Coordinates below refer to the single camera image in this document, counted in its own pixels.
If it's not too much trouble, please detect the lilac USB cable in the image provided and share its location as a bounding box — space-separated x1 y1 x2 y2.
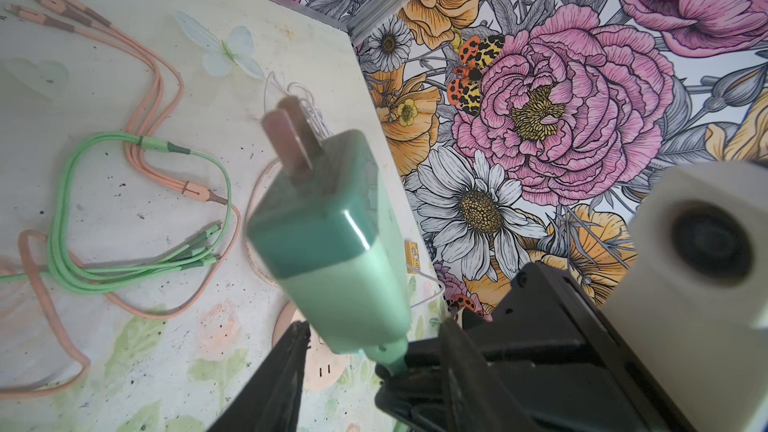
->
262 68 446 310

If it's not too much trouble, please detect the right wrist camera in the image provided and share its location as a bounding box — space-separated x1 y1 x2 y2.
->
603 161 767 431

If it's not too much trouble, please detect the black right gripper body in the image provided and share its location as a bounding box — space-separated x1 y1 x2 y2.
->
375 263 691 431

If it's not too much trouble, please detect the yellow square sticker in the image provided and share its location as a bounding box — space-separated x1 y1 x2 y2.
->
404 240 421 274

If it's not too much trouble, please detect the pink round power socket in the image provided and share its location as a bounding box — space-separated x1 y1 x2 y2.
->
272 302 349 392

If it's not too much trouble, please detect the green USB charger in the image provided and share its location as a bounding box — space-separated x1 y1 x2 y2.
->
247 96 412 357

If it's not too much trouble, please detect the green USB cable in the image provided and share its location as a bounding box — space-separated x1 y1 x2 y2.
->
0 131 234 296

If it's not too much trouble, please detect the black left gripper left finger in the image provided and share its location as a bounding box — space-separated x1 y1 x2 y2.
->
208 322 311 432

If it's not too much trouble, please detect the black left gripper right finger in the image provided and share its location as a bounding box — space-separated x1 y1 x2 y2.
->
439 320 539 431

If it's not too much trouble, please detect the pink multi-head USB cable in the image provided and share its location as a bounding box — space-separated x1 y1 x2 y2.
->
0 0 242 400

